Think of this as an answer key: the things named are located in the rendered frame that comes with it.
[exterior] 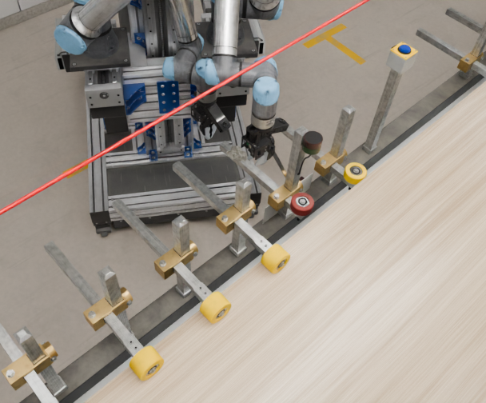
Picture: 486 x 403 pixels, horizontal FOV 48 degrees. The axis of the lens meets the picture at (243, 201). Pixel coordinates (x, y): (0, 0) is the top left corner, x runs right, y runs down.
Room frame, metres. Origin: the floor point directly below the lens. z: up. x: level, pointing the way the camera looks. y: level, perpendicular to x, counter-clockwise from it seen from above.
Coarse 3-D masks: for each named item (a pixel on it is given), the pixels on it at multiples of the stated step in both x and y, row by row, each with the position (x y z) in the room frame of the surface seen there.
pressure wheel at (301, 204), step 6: (294, 198) 1.16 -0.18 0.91; (300, 198) 1.16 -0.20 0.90; (306, 198) 1.16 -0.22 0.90; (312, 198) 1.16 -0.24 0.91; (294, 204) 1.13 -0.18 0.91; (300, 204) 1.14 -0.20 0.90; (306, 204) 1.14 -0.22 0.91; (312, 204) 1.14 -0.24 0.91; (294, 210) 1.12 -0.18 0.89; (300, 210) 1.11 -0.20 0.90; (306, 210) 1.11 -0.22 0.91
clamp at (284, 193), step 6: (282, 186) 1.23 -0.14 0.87; (300, 186) 1.24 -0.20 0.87; (276, 192) 1.20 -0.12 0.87; (282, 192) 1.21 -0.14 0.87; (288, 192) 1.21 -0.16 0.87; (294, 192) 1.22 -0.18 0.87; (300, 192) 1.24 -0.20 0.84; (270, 198) 1.18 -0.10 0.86; (282, 198) 1.18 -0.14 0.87; (270, 204) 1.18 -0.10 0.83; (276, 204) 1.16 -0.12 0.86; (282, 204) 1.17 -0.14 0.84; (276, 210) 1.16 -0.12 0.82
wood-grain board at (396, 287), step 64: (448, 128) 1.58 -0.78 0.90; (384, 192) 1.23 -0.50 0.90; (448, 192) 1.25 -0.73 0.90; (320, 256) 0.94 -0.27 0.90; (384, 256) 0.96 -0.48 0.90; (448, 256) 0.98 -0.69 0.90; (192, 320) 0.68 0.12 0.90; (256, 320) 0.69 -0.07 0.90; (320, 320) 0.71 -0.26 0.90; (384, 320) 0.73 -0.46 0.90; (448, 320) 0.75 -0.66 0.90; (128, 384) 0.47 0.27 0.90; (192, 384) 0.49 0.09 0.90; (256, 384) 0.50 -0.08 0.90; (320, 384) 0.52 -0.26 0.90; (384, 384) 0.54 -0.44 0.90; (448, 384) 0.56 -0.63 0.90
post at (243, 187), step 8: (240, 184) 1.05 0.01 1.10; (248, 184) 1.05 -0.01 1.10; (240, 192) 1.04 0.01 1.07; (248, 192) 1.05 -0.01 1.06; (240, 200) 1.04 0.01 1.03; (248, 200) 1.05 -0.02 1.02; (240, 208) 1.04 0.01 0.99; (232, 240) 1.05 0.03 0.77; (240, 240) 1.03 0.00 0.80; (240, 248) 1.04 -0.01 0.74
